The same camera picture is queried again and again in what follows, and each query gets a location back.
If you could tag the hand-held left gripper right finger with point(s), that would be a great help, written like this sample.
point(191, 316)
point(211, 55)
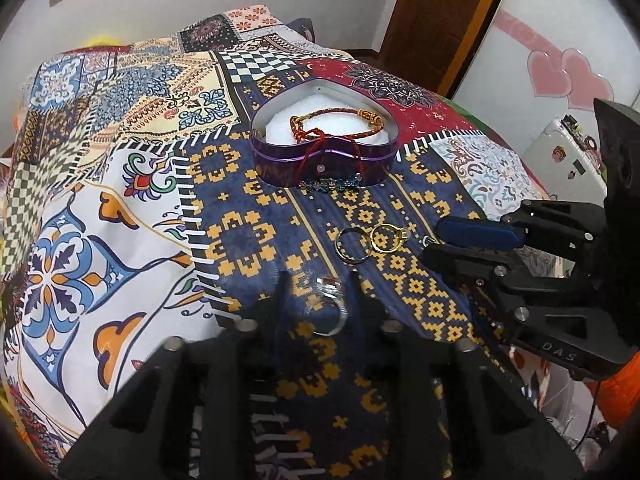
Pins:
point(357, 332)

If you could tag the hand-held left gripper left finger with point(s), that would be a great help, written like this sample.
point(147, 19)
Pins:
point(286, 340)

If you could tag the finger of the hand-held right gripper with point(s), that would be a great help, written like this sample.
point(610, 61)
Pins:
point(475, 232)
point(530, 290)

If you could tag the purple heart-shaped tin box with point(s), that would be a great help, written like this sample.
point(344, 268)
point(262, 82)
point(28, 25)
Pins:
point(325, 162)

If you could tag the white suitcase with stickers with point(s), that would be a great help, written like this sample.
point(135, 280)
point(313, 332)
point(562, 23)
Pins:
point(555, 152)

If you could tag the orange cloth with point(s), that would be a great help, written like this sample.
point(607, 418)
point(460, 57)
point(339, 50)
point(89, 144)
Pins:
point(622, 392)

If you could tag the white foam insert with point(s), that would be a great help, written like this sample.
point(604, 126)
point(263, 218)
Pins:
point(330, 119)

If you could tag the white cabinet with pink hearts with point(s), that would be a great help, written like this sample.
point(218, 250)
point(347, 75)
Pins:
point(565, 25)

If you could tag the patterned patchwork blanket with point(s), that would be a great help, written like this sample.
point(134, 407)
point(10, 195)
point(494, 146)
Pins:
point(150, 185)

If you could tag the brown wooden door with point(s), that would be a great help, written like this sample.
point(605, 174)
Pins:
point(440, 15)

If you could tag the dark bag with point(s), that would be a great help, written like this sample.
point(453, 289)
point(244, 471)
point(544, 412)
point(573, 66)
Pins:
point(304, 29)

